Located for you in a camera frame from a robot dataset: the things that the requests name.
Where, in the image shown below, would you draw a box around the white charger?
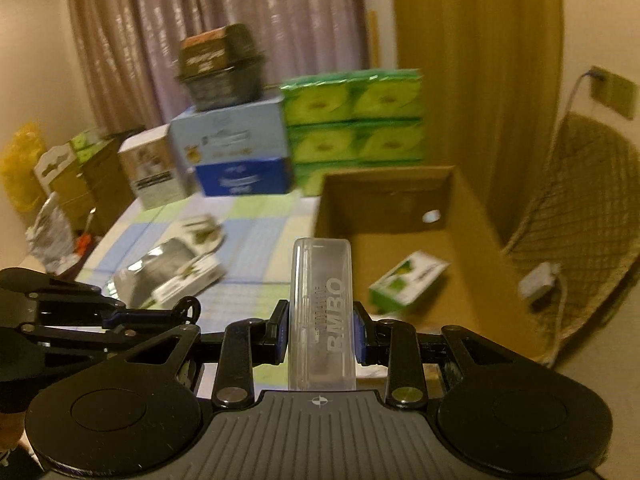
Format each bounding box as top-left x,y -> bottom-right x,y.
518,261 -> 564,302

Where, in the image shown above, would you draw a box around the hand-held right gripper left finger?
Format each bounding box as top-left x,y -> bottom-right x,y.
120,300 -> 290,409

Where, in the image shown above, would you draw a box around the small green white box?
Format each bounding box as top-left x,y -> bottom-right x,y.
177,214 -> 227,253

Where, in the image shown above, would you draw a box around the white product box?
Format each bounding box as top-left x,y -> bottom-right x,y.
118,123 -> 190,211

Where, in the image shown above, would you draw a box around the wooden door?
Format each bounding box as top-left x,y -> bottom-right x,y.
389,0 -> 568,261

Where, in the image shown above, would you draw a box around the clear plastic case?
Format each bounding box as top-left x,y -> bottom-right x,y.
288,236 -> 359,392

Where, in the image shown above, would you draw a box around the loose green tissue packs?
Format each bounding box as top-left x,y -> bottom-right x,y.
69,128 -> 110,162

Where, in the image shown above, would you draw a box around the wall socket with plug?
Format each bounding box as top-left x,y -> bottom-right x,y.
589,65 -> 614,107

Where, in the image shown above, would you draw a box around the silver foil pouch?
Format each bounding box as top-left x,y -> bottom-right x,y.
111,236 -> 203,309

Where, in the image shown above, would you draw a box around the yellow plastic bag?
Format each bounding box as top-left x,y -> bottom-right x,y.
0,121 -> 49,213

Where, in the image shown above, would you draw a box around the brown cardboard carton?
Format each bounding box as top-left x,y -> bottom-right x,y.
50,170 -> 98,236
82,132 -> 146,238

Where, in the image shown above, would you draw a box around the dark power cable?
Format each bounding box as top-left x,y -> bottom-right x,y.
564,71 -> 601,128

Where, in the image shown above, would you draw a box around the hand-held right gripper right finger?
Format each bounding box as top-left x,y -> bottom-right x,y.
351,301 -> 508,409

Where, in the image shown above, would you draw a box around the blue milk carton box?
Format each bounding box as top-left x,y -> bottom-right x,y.
169,92 -> 296,198

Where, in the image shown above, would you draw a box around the cardboard box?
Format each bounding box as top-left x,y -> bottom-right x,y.
311,164 -> 553,367

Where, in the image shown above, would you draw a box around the shiny curtain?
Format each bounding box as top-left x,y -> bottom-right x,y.
66,0 -> 373,138

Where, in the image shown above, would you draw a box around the large white medicine box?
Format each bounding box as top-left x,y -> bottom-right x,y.
149,254 -> 227,307

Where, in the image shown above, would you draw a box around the stack of green tissue packs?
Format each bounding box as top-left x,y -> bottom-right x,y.
279,68 -> 427,197

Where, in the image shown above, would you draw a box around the white plastic bag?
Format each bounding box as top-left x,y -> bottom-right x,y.
26,191 -> 77,275

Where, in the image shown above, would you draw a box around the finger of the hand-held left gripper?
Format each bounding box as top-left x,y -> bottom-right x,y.
0,267 -> 196,324
20,323 -> 181,356

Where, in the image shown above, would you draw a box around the white wall socket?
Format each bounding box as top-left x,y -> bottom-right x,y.
610,76 -> 634,121

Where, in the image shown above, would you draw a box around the green white medicine box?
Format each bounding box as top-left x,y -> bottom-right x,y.
368,251 -> 449,317

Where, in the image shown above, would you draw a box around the plaid cloth covered desktop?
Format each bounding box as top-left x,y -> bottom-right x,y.
72,194 -> 326,395

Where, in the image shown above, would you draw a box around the dark basket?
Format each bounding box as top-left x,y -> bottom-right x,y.
174,23 -> 267,112

